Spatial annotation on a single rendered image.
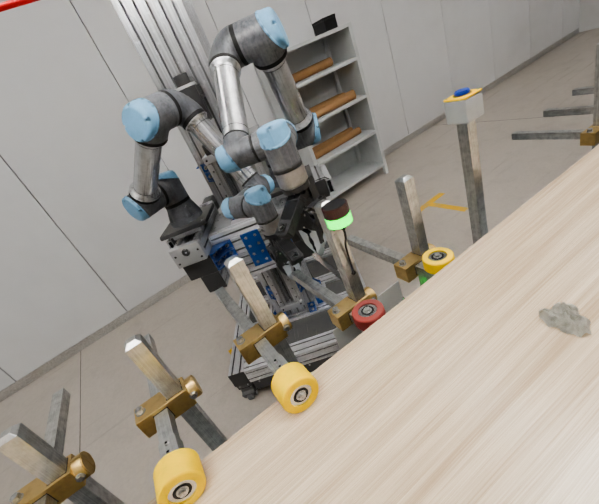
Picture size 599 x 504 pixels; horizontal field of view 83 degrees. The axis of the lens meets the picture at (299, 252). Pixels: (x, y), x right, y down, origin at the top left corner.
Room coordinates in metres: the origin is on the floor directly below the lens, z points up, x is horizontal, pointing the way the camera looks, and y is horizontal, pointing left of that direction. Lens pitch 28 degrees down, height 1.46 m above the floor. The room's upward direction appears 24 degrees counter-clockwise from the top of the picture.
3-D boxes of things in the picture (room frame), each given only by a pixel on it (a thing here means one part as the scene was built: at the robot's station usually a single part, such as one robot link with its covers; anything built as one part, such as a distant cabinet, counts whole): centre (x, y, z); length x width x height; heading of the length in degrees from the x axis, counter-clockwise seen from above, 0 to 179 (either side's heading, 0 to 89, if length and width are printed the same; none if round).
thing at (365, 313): (0.64, -0.09, 0.85); 0.08 x 0.08 x 0.11
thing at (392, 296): (0.78, -0.12, 0.75); 0.26 x 0.01 x 0.10; 109
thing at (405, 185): (0.83, -0.33, 0.87); 0.04 x 0.04 x 0.48; 19
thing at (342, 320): (0.74, -0.08, 0.85); 0.14 x 0.06 x 0.05; 109
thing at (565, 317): (0.40, -0.39, 0.91); 0.09 x 0.07 x 0.02; 167
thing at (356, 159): (3.70, -0.82, 0.78); 0.90 x 0.45 x 1.55; 112
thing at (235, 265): (0.66, 0.14, 0.93); 0.04 x 0.04 x 0.48; 19
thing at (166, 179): (1.54, 0.41, 1.21); 0.13 x 0.12 x 0.14; 138
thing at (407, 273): (0.82, -0.31, 0.84); 0.14 x 0.06 x 0.05; 109
